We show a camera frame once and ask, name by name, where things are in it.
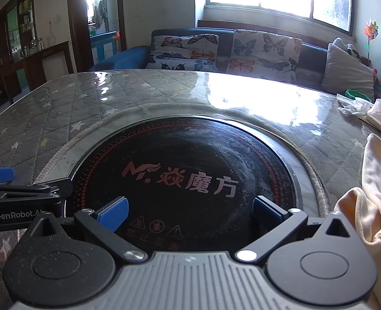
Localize blue cabinet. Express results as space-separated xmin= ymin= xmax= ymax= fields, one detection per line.
xmin=90 ymin=30 xmax=120 ymax=66

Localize green object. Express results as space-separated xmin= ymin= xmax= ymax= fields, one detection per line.
xmin=345 ymin=89 xmax=372 ymax=102

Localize blue sofa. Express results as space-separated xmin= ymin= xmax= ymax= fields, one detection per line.
xmin=90 ymin=28 xmax=376 ymax=100

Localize hanging clothes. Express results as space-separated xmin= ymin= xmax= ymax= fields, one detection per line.
xmin=92 ymin=0 xmax=109 ymax=28

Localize white plastic bag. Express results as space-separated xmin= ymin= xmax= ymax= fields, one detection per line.
xmin=337 ymin=93 xmax=375 ymax=117

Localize grey pillow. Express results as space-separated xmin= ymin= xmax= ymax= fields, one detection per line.
xmin=321 ymin=37 xmax=376 ymax=100

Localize dark wooden door frame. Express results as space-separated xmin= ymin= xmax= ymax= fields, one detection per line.
xmin=66 ymin=0 xmax=127 ymax=72

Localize round black induction cooktop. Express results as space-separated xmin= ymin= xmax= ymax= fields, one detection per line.
xmin=64 ymin=116 xmax=298 ymax=254

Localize colourful pinwheel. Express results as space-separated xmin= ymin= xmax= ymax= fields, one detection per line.
xmin=363 ymin=19 xmax=380 ymax=60

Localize butterfly print cushion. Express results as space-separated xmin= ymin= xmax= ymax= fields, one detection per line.
xmin=145 ymin=35 xmax=220 ymax=73
xmin=225 ymin=30 xmax=303 ymax=84

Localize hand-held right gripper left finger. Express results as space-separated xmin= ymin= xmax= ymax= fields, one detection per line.
xmin=24 ymin=196 xmax=147 ymax=262

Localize dark wooden cabinet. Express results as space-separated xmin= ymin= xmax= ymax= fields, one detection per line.
xmin=0 ymin=0 xmax=75 ymax=104

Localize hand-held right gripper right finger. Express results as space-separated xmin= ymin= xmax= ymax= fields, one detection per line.
xmin=236 ymin=196 xmax=355 ymax=263

